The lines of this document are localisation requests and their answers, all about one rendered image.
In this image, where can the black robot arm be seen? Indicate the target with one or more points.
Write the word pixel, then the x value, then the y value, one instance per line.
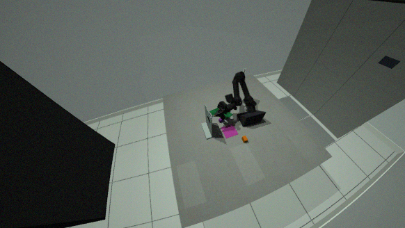
pixel 236 100

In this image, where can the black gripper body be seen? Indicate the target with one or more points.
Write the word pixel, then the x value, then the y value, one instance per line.
pixel 226 108

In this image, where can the orange cube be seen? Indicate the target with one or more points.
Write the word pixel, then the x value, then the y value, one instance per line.
pixel 244 138

